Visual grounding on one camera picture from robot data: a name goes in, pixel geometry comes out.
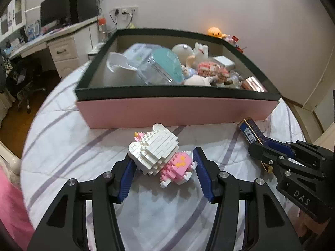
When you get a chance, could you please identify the white computer desk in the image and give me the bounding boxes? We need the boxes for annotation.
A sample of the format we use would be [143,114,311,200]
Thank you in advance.
[9,17,98,79]

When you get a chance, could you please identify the blue yellow small box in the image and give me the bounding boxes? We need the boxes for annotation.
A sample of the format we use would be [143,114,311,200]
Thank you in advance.
[238,117,274,173]

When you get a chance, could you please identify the snack bag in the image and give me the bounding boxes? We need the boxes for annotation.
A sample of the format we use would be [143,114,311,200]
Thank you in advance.
[126,21,136,29]

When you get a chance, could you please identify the pink bedding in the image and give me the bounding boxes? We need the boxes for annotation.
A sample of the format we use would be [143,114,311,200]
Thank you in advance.
[1,168,35,250]

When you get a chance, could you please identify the orange octopus plush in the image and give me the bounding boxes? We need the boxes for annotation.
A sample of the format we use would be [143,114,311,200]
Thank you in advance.
[207,27,227,39]

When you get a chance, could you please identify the wall power outlet strip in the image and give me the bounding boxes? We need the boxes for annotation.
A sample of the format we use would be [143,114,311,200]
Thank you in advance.
[113,6,138,16]

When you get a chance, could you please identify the black office chair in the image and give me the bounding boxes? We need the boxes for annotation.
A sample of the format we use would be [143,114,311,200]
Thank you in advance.
[1,55,46,114]

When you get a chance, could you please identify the black computer monitor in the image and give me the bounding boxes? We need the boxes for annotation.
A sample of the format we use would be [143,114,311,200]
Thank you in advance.
[40,0,69,31]

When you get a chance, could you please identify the white pink block cat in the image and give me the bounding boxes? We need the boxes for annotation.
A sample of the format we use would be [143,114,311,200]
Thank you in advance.
[128,124,198,188]

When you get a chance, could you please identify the white cup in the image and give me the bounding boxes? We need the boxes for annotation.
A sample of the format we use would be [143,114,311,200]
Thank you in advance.
[103,52,142,87]

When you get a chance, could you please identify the white glass door cabinet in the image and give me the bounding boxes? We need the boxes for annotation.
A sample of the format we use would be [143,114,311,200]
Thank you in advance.
[1,0,26,40]

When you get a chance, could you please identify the clear plastic card box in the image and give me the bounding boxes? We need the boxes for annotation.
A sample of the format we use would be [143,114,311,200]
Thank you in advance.
[123,43,161,65]

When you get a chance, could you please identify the orange lid water bottle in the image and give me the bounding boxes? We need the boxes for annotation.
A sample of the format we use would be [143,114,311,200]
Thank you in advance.
[98,17,108,42]

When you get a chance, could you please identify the red cartoon storage box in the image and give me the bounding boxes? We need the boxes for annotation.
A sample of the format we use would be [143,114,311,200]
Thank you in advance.
[233,44,244,53]

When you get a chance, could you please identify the pink storage box black rim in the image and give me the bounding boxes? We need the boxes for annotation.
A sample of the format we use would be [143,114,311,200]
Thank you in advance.
[75,28,281,129]

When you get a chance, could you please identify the pink pastel block figure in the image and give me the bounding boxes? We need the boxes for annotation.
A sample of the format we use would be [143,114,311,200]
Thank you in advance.
[197,62,230,83]

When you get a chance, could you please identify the white piggy bank figurine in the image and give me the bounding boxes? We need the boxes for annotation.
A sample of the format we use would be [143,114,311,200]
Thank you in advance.
[172,42,209,65]

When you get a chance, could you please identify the white power adapter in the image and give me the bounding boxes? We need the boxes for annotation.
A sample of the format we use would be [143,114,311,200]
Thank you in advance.
[212,56,235,71]

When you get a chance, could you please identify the person right hand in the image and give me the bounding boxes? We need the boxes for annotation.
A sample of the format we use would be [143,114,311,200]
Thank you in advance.
[296,210,330,237]

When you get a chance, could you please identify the rose gold metal canister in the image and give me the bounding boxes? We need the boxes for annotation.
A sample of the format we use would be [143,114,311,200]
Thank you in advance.
[241,76,267,92]

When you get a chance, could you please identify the small doll blue dress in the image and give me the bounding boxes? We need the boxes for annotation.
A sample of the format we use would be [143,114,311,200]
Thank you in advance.
[182,55,218,86]

